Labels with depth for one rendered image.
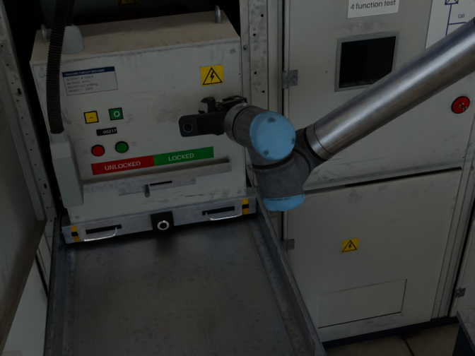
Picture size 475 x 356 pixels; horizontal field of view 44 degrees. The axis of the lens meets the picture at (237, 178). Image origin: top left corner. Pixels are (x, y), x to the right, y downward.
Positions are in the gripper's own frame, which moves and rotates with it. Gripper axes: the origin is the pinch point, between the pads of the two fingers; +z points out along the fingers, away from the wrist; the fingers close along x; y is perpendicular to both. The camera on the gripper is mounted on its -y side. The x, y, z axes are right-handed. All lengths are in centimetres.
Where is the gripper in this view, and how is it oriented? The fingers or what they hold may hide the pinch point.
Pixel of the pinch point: (198, 110)
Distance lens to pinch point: 149.4
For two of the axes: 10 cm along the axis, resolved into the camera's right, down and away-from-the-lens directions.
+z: -4.3, -2.6, 8.7
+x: -1.6, -9.2, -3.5
